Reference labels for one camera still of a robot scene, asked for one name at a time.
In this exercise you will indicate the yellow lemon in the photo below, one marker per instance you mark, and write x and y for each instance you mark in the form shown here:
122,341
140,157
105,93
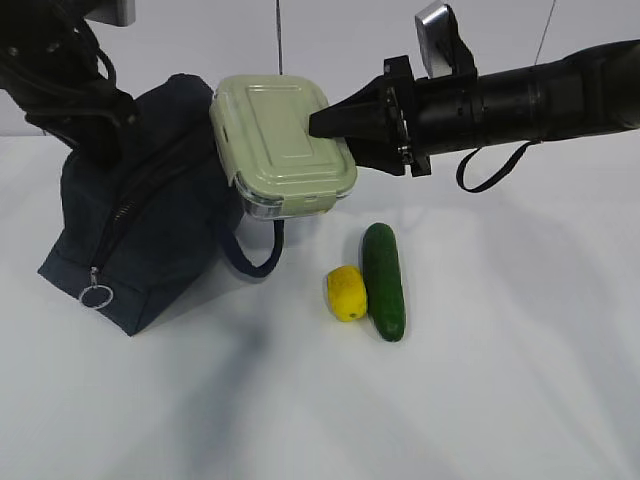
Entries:
346,293

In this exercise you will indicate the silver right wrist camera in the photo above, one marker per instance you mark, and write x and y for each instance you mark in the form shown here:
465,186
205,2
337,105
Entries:
442,49

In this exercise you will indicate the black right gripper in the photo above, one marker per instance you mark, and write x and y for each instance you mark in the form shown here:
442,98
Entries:
384,109

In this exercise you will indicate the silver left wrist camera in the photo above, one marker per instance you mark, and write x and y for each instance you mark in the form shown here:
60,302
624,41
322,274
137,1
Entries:
119,13

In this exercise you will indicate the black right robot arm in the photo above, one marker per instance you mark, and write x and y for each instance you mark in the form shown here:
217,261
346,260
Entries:
589,93

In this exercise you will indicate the green lidded glass container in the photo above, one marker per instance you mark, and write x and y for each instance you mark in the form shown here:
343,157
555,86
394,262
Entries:
261,126

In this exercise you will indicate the navy blue lunch bag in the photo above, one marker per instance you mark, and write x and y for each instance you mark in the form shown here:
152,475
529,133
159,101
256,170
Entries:
135,238

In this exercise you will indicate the green cucumber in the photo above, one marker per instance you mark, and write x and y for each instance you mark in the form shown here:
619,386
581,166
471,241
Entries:
383,282

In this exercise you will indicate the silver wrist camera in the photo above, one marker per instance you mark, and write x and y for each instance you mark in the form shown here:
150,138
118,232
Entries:
119,13
442,49

